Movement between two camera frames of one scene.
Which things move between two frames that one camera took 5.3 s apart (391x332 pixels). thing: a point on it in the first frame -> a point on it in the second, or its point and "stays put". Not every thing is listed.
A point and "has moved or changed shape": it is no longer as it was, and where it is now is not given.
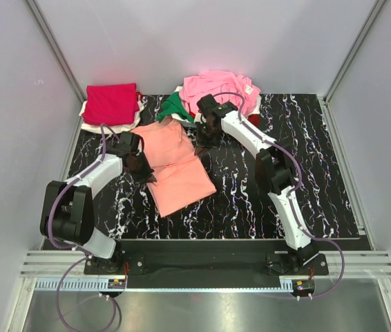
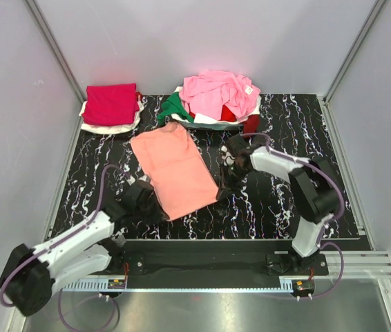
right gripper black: x=201 y=144 -> x=224 y=191
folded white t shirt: x=116 y=127 stays put
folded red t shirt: x=139 y=95 stays put
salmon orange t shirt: x=179 y=177 has moved or changed shape
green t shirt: x=173 y=104 stays put
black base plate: x=204 y=259 stays put
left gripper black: x=147 y=172 -> x=159 y=213
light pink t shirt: x=212 y=82 stays put
